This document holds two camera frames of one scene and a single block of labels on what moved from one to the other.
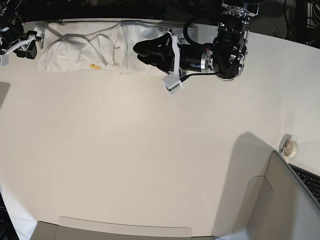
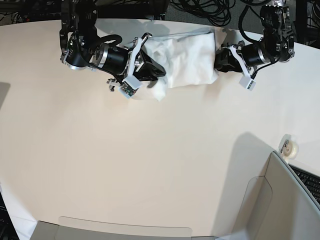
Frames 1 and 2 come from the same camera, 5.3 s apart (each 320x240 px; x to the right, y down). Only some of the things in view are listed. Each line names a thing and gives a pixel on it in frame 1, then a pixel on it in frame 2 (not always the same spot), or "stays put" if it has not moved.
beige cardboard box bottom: (73, 228) stays put
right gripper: (197, 57) → (250, 55)
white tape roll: (288, 147) stays put
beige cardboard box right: (278, 206) stays put
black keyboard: (311, 181) stays put
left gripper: (28, 50) → (131, 65)
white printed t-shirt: (68, 45) → (188, 57)
